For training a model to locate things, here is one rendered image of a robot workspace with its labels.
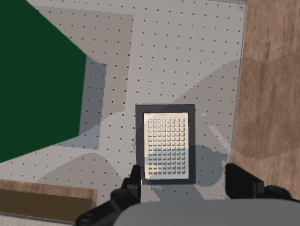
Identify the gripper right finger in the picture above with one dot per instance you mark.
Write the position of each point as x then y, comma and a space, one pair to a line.
240, 184

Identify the green open bin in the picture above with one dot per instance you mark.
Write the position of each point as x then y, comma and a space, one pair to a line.
41, 82

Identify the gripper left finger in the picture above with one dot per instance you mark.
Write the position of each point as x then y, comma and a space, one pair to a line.
120, 199

